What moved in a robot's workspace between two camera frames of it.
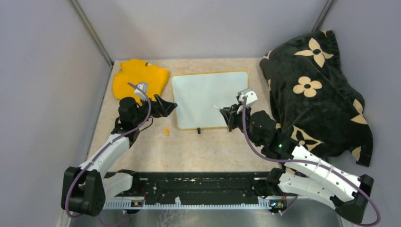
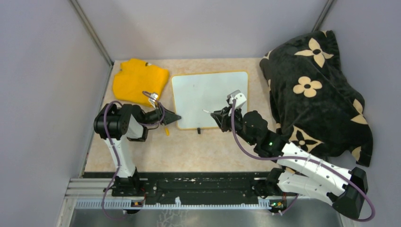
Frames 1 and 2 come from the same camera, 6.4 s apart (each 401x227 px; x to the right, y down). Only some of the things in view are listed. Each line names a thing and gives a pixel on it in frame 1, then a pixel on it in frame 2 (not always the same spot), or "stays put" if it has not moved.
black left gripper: [158, 108] → [170, 117]
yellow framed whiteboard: [200, 96] stays put
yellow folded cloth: [135, 72] stays put
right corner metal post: [322, 15] stays put
